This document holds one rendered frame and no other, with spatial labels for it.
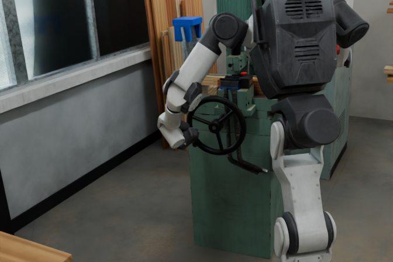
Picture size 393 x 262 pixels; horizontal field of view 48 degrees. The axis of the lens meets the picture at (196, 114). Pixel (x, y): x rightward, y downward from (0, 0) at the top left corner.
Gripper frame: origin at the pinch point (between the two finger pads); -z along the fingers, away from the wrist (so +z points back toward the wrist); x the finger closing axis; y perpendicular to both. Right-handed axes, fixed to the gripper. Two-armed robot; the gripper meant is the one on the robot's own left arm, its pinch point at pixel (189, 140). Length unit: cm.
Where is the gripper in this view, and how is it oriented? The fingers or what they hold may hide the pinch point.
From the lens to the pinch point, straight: 203.1
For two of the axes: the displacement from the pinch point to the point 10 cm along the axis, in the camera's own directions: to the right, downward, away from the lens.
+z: -3.3, -1.9, -9.2
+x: 7.5, -6.4, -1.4
